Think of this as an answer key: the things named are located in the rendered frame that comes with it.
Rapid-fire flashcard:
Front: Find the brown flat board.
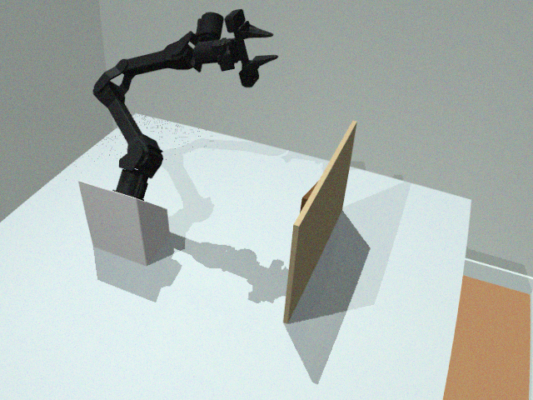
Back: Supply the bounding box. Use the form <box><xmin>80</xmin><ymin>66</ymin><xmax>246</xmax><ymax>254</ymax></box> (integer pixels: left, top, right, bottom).
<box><xmin>283</xmin><ymin>121</ymin><xmax>357</xmax><ymax>324</ymax></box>

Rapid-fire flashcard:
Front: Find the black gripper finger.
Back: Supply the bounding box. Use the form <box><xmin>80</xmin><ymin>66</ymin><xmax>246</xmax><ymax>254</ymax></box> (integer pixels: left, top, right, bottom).
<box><xmin>247</xmin><ymin>55</ymin><xmax>278</xmax><ymax>76</ymax></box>
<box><xmin>237</xmin><ymin>21</ymin><xmax>274</xmax><ymax>40</ymax></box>

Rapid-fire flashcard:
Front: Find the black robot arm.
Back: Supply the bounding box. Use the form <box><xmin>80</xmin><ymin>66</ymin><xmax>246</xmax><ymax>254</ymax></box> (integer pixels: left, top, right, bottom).
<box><xmin>92</xmin><ymin>12</ymin><xmax>235</xmax><ymax>201</ymax></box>

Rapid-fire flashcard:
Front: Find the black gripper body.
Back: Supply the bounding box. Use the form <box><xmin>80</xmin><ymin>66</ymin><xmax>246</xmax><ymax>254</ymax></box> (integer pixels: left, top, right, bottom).
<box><xmin>211</xmin><ymin>9</ymin><xmax>259</xmax><ymax>88</ymax></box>

